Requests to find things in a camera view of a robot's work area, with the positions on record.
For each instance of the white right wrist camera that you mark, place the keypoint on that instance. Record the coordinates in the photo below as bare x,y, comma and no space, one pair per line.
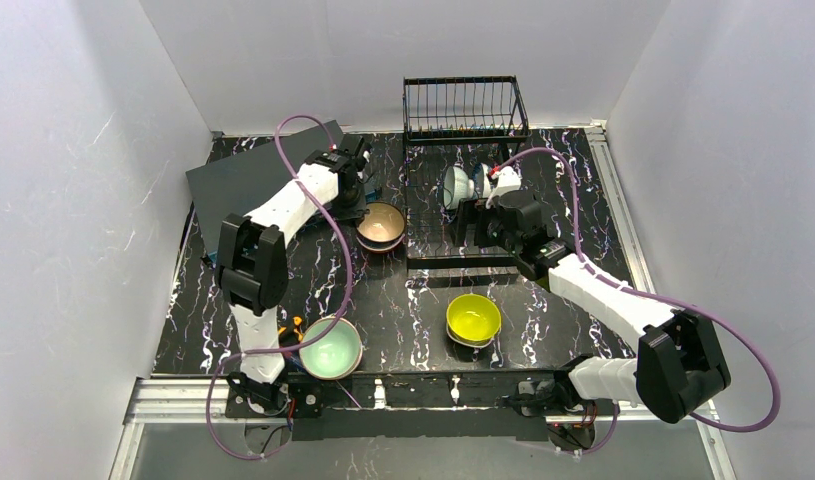
502,180

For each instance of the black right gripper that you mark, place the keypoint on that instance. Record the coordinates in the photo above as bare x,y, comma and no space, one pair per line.
477,216

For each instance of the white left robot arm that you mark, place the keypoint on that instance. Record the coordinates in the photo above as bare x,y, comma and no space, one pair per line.
251,265

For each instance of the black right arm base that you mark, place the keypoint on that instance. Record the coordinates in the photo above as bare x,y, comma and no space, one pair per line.
545,398

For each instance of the orange handled pliers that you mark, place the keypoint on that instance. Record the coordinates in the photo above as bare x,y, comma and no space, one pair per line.
290,332

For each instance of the blue floral white bowl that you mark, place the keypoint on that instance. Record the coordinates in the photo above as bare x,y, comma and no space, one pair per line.
482,182

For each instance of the celadon green bowl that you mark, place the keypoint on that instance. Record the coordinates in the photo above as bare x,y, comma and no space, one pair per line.
334,356

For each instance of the black wire dish rack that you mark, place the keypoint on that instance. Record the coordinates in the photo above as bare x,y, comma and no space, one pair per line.
454,121

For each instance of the grey blue network switch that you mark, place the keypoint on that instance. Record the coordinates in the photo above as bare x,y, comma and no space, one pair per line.
262,183

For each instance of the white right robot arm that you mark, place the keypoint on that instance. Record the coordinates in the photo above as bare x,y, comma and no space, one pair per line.
678,364

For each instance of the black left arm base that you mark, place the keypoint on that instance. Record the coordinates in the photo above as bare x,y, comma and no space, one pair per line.
274,409

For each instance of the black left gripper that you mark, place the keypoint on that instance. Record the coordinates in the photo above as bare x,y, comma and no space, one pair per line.
349,187

